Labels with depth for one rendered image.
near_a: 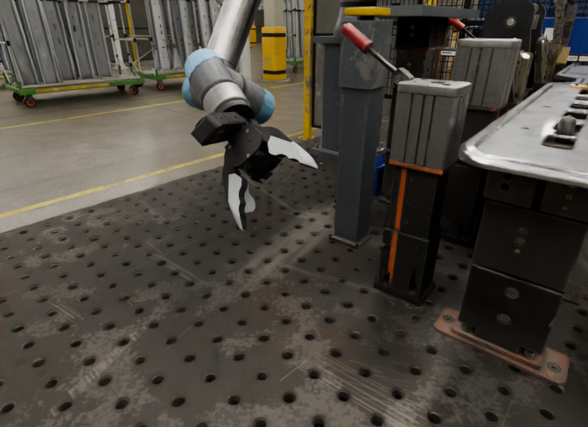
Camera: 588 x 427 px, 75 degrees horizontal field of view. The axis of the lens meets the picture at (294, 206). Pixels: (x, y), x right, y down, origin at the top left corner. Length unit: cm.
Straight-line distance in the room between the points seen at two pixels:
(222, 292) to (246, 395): 22
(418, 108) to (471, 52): 27
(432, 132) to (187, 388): 48
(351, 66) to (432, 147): 24
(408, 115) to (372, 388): 38
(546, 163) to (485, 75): 36
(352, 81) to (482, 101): 25
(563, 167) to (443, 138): 16
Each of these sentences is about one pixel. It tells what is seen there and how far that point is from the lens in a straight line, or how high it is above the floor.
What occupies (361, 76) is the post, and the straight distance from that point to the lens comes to 73.
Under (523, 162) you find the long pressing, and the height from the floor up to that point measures 100.
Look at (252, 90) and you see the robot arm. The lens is 79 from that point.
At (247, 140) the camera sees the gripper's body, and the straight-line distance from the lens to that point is 62.
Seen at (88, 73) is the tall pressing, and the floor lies 39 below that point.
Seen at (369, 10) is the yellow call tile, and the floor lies 115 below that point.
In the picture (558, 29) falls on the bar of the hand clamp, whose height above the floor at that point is 112.
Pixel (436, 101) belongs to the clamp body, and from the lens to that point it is 57.
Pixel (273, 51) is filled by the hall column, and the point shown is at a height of 64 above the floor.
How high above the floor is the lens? 113
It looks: 25 degrees down
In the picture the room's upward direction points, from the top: straight up
